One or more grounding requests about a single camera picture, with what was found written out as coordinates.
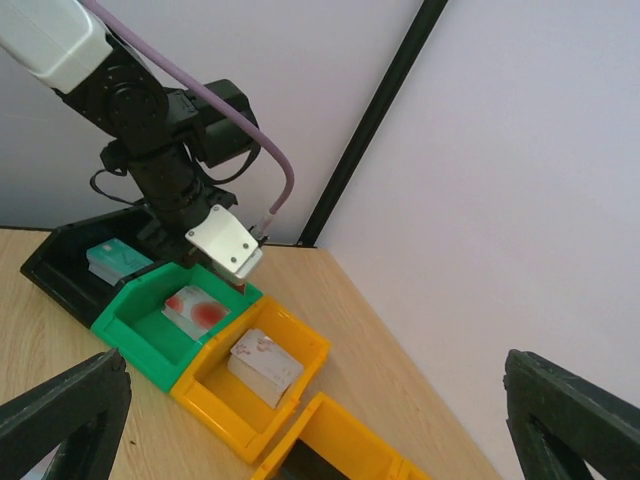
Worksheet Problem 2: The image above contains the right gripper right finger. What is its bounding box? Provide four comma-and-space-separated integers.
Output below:
503, 349, 639, 479

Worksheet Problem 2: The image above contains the red white card stack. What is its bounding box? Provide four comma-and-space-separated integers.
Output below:
162, 285, 230, 340

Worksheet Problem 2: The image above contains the left black frame post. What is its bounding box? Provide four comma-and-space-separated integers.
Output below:
296, 0, 448, 247

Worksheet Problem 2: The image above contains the teal card stack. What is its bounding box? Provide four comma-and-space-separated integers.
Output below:
86, 238, 152, 286

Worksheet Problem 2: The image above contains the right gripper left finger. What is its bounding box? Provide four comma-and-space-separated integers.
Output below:
1, 348, 132, 479

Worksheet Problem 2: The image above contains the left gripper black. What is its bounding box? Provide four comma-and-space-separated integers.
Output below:
137, 184, 237, 268

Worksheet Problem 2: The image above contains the green bin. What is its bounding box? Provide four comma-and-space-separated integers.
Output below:
91, 263, 262, 393

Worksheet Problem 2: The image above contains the yellow triple bin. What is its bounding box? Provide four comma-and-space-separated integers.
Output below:
252, 392, 430, 479

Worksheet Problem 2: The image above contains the yellow bin single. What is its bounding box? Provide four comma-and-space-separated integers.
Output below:
170, 296, 330, 463

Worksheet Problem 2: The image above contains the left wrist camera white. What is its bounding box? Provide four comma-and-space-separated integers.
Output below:
185, 204, 263, 285

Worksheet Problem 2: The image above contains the black bin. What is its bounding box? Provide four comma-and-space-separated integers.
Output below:
20, 207, 165, 328

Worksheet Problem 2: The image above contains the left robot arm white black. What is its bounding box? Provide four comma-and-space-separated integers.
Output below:
1, 1, 260, 275

